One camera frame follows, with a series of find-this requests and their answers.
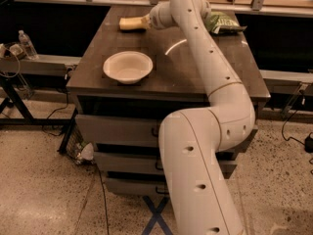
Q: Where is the wire waste basket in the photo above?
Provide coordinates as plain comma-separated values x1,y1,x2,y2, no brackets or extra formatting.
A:
66,125,95,165

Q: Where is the black floor cable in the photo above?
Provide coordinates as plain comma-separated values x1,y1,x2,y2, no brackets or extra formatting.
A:
97,168,111,235

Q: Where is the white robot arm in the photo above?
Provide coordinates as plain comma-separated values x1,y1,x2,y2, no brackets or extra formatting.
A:
150,0,255,235

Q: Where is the bottom drawer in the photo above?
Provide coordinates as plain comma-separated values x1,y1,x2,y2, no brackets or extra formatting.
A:
104,177,224,201

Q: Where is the top drawer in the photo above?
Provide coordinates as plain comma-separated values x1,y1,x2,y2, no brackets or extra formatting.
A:
75,114,258,154

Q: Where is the drawer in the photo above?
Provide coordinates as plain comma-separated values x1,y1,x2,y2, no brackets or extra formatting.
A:
93,151,238,180
104,177,224,201
75,114,258,154

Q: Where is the clear plastic water bottle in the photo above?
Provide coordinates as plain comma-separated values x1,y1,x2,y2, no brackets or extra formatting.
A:
19,30,38,60

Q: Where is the black power adapter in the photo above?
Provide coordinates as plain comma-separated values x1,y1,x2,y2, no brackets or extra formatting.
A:
304,133,313,153

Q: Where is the green chip bag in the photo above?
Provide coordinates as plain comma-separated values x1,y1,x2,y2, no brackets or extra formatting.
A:
204,12,246,35

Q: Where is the grey drawer cabinet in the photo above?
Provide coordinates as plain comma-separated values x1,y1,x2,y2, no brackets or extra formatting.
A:
67,6,271,202

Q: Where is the yellow sponge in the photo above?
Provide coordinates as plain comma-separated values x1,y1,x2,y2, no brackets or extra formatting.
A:
119,17,149,30

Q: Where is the white bowl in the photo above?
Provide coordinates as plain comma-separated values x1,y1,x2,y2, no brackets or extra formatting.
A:
103,51,154,84

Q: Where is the black metal side table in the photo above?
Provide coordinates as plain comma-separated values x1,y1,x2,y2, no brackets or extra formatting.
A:
0,55,80,154

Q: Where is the middle drawer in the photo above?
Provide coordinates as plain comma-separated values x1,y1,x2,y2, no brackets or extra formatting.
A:
93,151,238,180

